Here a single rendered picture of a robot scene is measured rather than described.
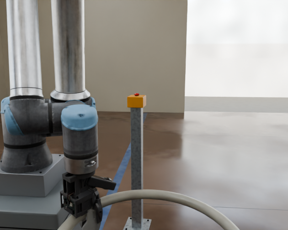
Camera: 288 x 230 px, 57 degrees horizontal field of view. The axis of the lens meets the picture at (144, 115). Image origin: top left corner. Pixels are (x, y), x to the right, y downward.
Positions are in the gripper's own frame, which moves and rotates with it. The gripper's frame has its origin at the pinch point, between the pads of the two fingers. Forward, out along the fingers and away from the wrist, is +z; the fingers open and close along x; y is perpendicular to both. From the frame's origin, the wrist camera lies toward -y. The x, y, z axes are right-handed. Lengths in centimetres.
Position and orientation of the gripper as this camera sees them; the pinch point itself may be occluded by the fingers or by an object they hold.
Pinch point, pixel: (90, 227)
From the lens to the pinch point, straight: 87.9
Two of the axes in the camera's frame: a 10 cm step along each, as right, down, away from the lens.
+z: -0.2, 9.6, 2.6
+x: 7.6, 1.9, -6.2
